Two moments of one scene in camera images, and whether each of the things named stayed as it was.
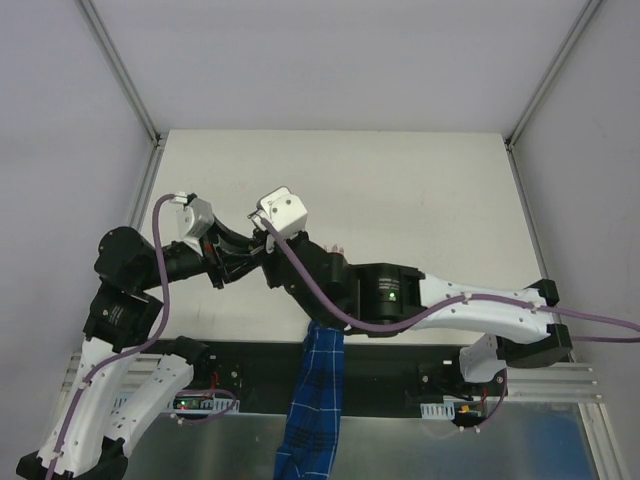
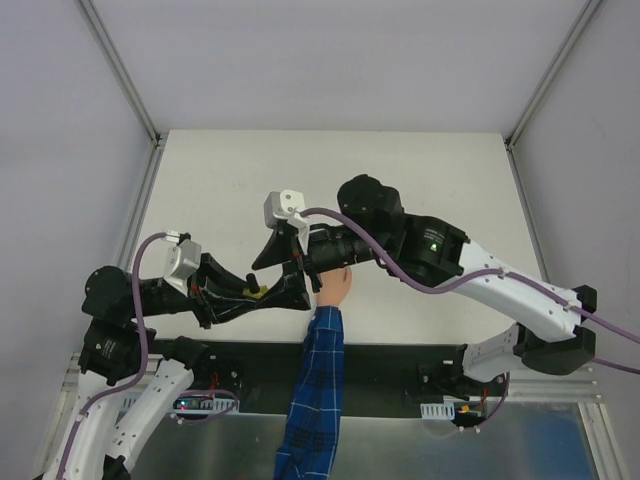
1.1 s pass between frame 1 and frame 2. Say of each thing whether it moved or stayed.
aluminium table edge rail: stayed
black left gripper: moved
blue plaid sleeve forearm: stayed
